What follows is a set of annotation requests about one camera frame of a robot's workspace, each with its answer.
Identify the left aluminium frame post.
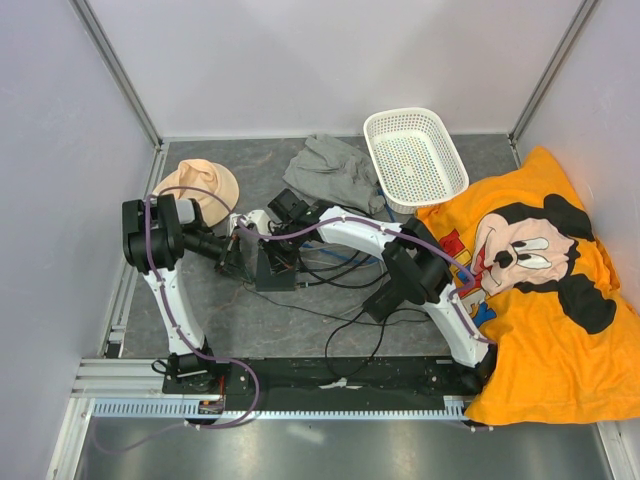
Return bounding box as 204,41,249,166
69,0,163,150

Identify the aluminium frame post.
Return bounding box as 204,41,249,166
69,0,163,150
508,0,600,150

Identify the slotted cable duct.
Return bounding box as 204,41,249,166
92,396,466,421

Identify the white plastic basket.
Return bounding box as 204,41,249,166
363,107,470,214

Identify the peach bucket hat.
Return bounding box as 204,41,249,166
153,159,240,227

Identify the grey ethernet cable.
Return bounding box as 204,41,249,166
299,249,386,321

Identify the black cable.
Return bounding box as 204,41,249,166
294,244,389,291

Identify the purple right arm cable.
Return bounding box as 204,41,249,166
235,217,501,434

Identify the black network switch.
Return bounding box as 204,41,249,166
255,240,297,292

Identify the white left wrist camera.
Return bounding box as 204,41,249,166
226,213,243,236

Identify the orange cartoon mouse pillow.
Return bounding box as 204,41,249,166
416,147,639,426

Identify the grey cloth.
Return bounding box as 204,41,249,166
283,134,385,215

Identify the blue ethernet cable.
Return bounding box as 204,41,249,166
299,197,396,266

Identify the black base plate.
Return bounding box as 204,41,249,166
162,356,482,409

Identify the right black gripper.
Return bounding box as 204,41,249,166
258,224,303,277

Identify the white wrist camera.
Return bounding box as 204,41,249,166
226,213,243,236
236,210,272,236

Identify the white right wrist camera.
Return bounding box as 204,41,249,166
236,210,272,236

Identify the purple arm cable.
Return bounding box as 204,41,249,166
235,217,501,434
92,185,261,454

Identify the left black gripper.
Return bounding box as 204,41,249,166
182,228,253,284

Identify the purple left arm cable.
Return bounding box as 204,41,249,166
92,185,261,454

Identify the black power adapter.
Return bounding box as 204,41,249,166
362,281,404,324

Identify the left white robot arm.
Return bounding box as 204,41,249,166
121,194,252,393

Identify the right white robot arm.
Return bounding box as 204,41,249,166
247,189,497,394

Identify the right aluminium frame post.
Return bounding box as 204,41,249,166
508,0,600,150

